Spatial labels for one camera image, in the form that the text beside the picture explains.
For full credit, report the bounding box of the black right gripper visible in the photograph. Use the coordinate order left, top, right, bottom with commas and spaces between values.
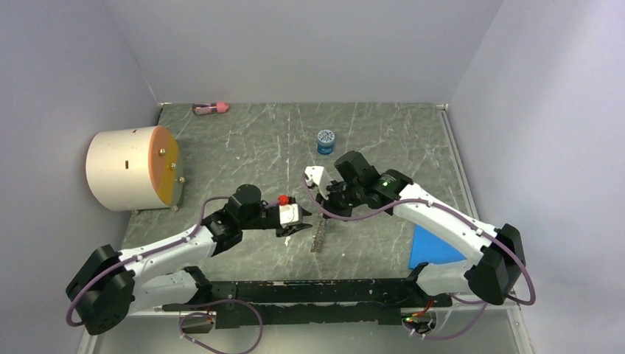
316, 178, 365, 222

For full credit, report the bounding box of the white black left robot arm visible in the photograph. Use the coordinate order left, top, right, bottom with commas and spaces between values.
66, 184, 310, 336

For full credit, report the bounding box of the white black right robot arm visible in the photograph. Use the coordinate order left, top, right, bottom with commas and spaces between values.
303, 150, 536, 306

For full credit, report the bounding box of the blue round jar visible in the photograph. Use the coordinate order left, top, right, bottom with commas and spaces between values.
317, 129, 335, 155

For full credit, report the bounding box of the blue flat sheet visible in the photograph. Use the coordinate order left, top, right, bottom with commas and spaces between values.
408, 226, 465, 269

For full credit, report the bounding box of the pink capped small bottle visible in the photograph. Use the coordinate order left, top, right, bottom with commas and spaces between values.
192, 101, 229, 116

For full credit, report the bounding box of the cream cylinder with orange face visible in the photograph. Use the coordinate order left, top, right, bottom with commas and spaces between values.
85, 125, 186, 212

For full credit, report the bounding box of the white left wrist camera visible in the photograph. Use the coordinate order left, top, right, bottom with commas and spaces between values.
277, 195, 301, 227

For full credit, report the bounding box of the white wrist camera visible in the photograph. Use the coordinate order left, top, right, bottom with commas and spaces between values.
277, 195, 301, 227
304, 166, 330, 198

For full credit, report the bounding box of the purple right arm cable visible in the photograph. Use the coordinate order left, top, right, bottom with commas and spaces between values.
303, 176, 537, 341

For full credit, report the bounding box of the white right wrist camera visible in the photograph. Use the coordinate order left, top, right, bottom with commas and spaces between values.
304, 166, 330, 198

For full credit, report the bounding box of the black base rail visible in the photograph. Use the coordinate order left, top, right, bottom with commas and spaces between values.
162, 278, 452, 329

